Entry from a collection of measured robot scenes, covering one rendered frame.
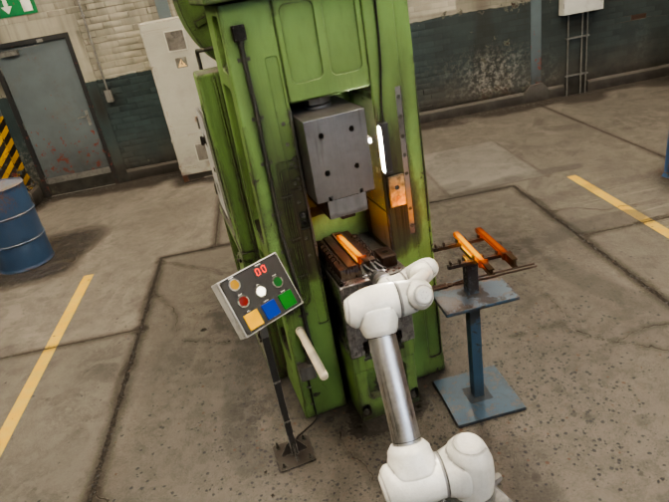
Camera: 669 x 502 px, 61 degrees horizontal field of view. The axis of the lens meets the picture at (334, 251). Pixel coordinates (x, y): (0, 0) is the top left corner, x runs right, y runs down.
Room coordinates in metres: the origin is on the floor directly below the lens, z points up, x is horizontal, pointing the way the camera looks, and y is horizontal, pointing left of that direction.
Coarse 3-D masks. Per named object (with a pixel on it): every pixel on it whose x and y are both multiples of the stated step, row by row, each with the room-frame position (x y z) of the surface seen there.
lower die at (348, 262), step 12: (324, 240) 2.95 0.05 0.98; (336, 240) 2.88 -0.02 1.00; (348, 240) 2.87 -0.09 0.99; (324, 252) 2.81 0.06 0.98; (336, 252) 2.75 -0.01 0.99; (348, 252) 2.71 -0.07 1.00; (360, 252) 2.70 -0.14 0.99; (336, 264) 2.64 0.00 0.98; (348, 264) 2.59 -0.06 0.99; (360, 264) 2.58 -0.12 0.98; (348, 276) 2.56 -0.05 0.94; (360, 276) 2.58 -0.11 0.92
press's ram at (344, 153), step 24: (312, 120) 2.56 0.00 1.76; (336, 120) 2.58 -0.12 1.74; (360, 120) 2.61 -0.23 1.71; (312, 144) 2.55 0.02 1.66; (336, 144) 2.58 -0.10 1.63; (360, 144) 2.61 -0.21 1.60; (312, 168) 2.54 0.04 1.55; (336, 168) 2.57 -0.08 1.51; (360, 168) 2.60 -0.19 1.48; (312, 192) 2.61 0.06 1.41; (336, 192) 2.57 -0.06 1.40
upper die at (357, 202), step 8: (360, 192) 2.60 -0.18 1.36; (336, 200) 2.57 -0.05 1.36; (344, 200) 2.58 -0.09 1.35; (352, 200) 2.59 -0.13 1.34; (360, 200) 2.60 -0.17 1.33; (320, 208) 2.72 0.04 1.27; (328, 208) 2.56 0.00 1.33; (336, 208) 2.56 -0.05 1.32; (344, 208) 2.57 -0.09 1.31; (352, 208) 2.58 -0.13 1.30; (360, 208) 2.59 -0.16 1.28; (328, 216) 2.59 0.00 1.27; (336, 216) 2.56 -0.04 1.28
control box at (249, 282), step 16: (272, 256) 2.43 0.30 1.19; (240, 272) 2.32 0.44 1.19; (272, 272) 2.38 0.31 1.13; (224, 288) 2.24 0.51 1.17; (240, 288) 2.27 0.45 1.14; (256, 288) 2.29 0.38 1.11; (272, 288) 2.33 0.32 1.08; (288, 288) 2.36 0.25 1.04; (224, 304) 2.23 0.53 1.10; (256, 304) 2.25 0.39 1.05; (240, 320) 2.17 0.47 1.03; (272, 320) 2.23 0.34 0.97; (240, 336) 2.18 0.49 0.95
